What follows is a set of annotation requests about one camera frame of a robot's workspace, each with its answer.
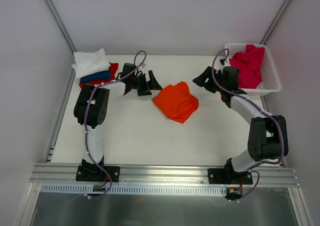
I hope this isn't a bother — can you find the orange t-shirt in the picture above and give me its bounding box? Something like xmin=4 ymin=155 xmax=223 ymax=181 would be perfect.
xmin=152 ymin=81 xmax=199 ymax=124

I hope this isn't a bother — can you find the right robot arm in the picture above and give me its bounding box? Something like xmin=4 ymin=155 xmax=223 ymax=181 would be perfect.
xmin=193 ymin=66 xmax=289 ymax=184

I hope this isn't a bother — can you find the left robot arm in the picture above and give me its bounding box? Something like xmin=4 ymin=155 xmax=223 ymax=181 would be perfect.
xmin=73 ymin=63 xmax=163 ymax=182

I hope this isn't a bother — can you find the magenta crumpled t-shirt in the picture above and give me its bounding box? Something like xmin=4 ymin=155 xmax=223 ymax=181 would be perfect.
xmin=229 ymin=45 xmax=265 ymax=89

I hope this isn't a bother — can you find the red folded t-shirt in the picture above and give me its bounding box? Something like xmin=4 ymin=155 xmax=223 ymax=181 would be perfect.
xmin=79 ymin=63 xmax=119 ymax=88

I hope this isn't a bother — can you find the blue folded t-shirt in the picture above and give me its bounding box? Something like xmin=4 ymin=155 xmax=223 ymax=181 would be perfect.
xmin=80 ymin=70 xmax=111 ymax=83

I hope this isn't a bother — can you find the white plastic basket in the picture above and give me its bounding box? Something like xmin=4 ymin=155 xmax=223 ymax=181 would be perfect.
xmin=224 ymin=43 xmax=281 ymax=96

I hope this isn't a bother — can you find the white folded t-shirt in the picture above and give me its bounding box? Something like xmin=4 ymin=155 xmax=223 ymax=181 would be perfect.
xmin=71 ymin=48 xmax=110 ymax=79

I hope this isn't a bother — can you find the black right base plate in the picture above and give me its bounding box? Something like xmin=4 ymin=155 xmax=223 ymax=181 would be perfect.
xmin=207 ymin=168 xmax=253 ymax=185

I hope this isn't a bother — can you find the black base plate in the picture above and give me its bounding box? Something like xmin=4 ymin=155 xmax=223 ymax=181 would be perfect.
xmin=207 ymin=168 xmax=253 ymax=185
xmin=75 ymin=163 xmax=120 ymax=182

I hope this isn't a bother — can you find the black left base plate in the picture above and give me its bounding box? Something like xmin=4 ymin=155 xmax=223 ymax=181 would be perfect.
xmin=75 ymin=163 xmax=120 ymax=182

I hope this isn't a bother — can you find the aluminium mounting rail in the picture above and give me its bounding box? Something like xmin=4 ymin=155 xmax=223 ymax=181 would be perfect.
xmin=30 ymin=163 xmax=301 ymax=188

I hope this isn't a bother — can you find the white slotted cable duct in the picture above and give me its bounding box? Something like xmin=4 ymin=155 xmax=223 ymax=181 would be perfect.
xmin=40 ymin=183 xmax=227 ymax=197

